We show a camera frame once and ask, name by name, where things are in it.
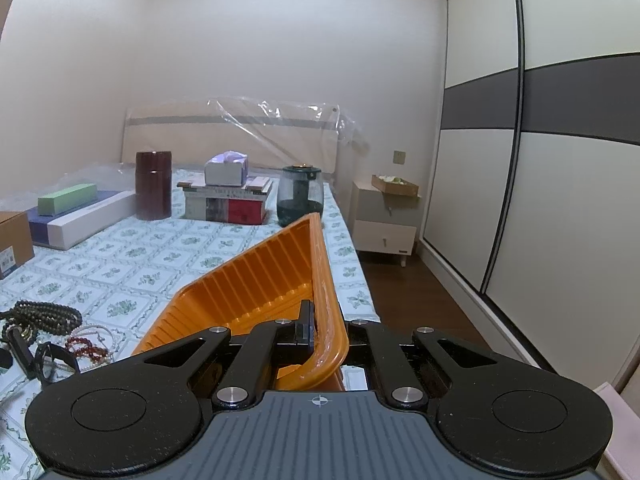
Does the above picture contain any dark teal glass jar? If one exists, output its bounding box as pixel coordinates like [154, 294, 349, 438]
[276, 163, 325, 228]

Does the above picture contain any green rectangular box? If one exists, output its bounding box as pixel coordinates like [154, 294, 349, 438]
[37, 183, 98, 217]

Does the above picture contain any white and grey wardrobe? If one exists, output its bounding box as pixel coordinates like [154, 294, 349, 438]
[419, 0, 640, 393]

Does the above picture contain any pale pink object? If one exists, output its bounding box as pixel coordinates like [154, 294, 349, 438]
[594, 381, 640, 480]

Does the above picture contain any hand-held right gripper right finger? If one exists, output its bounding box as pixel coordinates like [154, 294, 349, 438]
[347, 318, 502, 410]

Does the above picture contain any wooden tray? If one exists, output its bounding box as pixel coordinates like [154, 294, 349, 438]
[371, 174, 420, 197]

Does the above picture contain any white bedside table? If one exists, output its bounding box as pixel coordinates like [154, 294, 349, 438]
[349, 180, 421, 267]

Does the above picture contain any orange plastic tray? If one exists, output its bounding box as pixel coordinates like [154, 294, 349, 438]
[134, 212, 349, 392]

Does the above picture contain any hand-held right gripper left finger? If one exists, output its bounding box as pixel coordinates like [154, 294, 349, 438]
[132, 301, 318, 409]

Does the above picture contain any dark bead necklace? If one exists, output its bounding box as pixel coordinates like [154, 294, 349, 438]
[0, 300, 84, 342]

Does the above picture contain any white pearl necklace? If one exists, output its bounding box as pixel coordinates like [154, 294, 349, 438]
[74, 324, 120, 372]

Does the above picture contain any black strap watch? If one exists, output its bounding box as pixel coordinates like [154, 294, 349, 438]
[7, 330, 81, 387]

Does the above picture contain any dark red cylindrical canister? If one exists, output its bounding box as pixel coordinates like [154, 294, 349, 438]
[135, 151, 172, 221]

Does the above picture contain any purple and white tissue box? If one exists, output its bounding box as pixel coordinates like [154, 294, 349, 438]
[204, 152, 250, 187]

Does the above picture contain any brown cardboard box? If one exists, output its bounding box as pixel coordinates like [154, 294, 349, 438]
[0, 211, 36, 281]

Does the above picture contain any red bead bracelet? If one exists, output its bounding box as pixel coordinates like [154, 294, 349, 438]
[65, 336, 112, 364]

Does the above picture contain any white and blue long box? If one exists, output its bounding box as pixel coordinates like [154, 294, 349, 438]
[27, 190, 139, 251]

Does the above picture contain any clear plastic bag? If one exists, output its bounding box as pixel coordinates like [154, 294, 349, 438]
[50, 160, 138, 196]

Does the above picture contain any clear plastic wrap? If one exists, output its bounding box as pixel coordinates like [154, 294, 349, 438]
[207, 94, 372, 154]

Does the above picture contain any flat box with red panel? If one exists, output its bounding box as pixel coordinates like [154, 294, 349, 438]
[176, 176, 275, 226]

